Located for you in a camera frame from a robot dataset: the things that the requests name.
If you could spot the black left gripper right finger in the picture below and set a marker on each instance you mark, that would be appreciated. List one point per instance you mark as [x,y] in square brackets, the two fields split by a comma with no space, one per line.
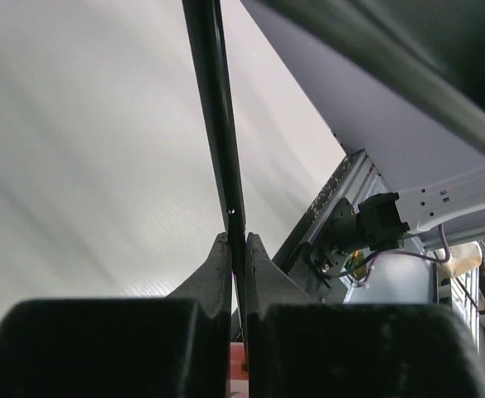
[298,347]

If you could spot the pink folding umbrella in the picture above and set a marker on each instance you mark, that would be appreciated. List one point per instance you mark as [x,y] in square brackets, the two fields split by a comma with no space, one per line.
[206,36]

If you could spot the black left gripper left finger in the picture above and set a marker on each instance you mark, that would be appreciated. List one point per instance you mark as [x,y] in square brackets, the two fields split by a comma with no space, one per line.
[176,346]

